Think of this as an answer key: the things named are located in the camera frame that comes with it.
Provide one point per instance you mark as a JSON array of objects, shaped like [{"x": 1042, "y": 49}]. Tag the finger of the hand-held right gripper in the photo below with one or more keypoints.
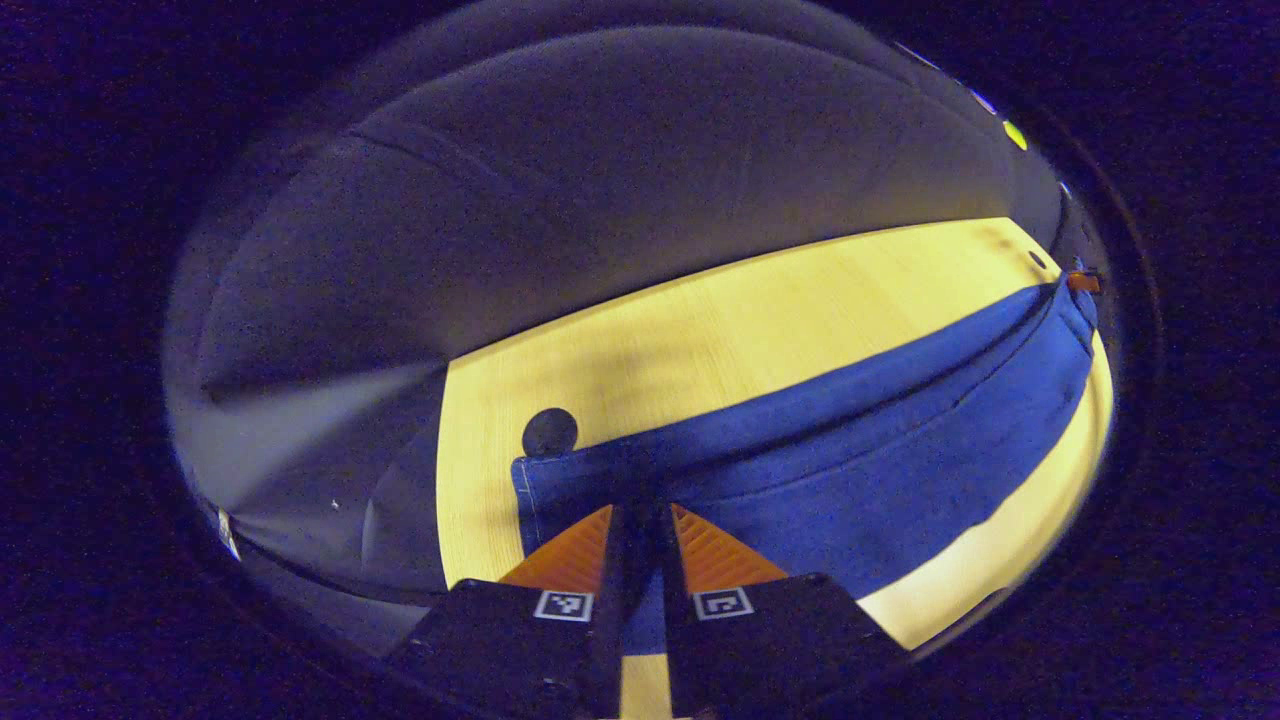
[{"x": 1083, "y": 282}]

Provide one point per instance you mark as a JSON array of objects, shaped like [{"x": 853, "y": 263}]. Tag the blue jeans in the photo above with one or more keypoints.
[{"x": 850, "y": 470}]

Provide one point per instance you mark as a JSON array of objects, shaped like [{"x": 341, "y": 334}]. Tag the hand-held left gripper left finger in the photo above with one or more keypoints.
[{"x": 520, "y": 640}]

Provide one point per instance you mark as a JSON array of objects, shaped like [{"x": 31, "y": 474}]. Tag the round black table grommet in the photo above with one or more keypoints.
[{"x": 549, "y": 432}]

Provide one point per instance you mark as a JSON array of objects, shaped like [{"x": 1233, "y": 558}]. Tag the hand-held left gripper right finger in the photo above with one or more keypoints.
[{"x": 770, "y": 640}]

